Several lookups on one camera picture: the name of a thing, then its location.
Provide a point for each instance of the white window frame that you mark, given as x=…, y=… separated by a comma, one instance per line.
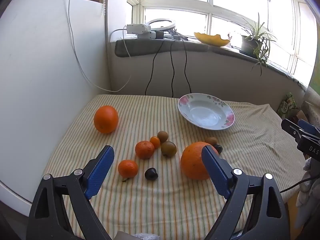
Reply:
x=210, y=7

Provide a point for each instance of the white refrigerator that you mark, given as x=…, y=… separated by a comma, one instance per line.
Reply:
x=37, y=80

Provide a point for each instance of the dark plum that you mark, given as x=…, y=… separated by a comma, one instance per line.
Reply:
x=151, y=174
x=218, y=148

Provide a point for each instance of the floral white plate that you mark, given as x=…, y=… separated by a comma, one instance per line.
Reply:
x=205, y=112

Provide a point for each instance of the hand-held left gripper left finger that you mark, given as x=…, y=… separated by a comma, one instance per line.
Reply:
x=98, y=172

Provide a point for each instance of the potted green plant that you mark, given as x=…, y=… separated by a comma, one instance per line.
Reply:
x=247, y=43

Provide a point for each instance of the mandarin with stem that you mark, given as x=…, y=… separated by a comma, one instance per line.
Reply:
x=128, y=168

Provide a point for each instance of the white box device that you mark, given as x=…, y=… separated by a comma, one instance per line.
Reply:
x=146, y=35

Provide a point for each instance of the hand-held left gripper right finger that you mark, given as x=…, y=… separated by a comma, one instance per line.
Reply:
x=215, y=172

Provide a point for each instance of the person's right hand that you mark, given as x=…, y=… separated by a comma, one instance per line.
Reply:
x=306, y=180

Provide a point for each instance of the cardboard box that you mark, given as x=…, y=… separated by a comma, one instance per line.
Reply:
x=301, y=115

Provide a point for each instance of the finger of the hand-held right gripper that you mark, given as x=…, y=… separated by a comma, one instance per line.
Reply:
x=307, y=128
x=291, y=128

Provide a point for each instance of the white headset device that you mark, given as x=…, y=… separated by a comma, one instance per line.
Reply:
x=136, y=28

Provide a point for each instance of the small kumquat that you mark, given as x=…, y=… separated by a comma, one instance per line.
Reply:
x=155, y=142

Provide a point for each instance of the striped cloth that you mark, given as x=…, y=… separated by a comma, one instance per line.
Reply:
x=155, y=205

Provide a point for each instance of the small kiwi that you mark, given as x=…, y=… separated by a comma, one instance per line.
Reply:
x=162, y=136

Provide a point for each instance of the green packet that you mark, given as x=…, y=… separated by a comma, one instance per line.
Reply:
x=287, y=105

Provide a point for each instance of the large orange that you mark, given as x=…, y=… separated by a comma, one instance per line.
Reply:
x=193, y=161
x=106, y=119

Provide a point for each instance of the large kiwi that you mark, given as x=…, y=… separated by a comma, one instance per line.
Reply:
x=169, y=149

